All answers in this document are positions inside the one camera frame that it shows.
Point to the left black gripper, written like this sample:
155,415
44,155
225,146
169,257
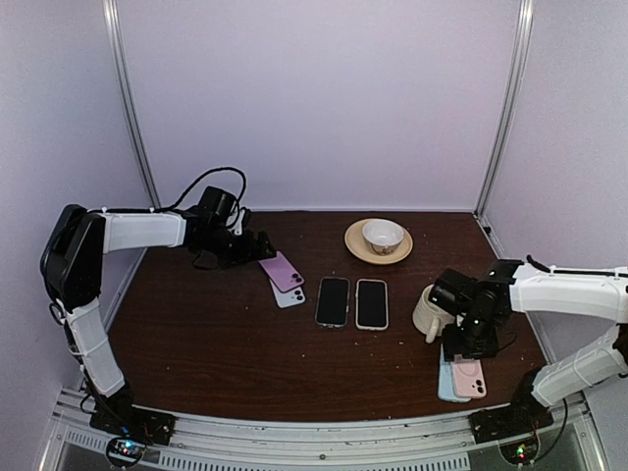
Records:
247,253

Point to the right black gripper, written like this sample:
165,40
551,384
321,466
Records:
453,346

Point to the purple smartphone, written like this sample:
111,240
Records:
282,273

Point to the pink phone case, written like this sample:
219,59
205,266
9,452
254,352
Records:
468,378

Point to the black smartphone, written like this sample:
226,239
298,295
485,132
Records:
332,301
371,303

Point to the white phone case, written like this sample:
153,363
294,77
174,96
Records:
356,314

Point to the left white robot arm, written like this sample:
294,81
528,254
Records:
71,264

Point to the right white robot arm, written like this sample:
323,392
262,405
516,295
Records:
600,293

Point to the light blue phone case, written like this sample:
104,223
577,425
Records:
446,391

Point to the cream ceramic mug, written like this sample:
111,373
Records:
428,318

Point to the light blue smartphone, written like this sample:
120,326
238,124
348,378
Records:
289,298

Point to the beige ceramic saucer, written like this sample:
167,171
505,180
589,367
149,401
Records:
357,246

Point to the white ceramic bowl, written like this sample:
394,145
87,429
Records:
383,236

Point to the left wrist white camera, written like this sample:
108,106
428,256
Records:
237,228

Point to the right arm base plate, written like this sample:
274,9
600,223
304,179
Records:
520,417

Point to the aluminium front rail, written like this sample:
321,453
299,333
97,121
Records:
437,442

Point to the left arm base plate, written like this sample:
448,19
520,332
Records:
146,426

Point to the right aluminium frame post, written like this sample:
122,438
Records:
518,63

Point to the aluminium frame post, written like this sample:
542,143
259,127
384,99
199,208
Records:
518,63
114,31

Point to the left aluminium frame post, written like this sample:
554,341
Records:
114,31

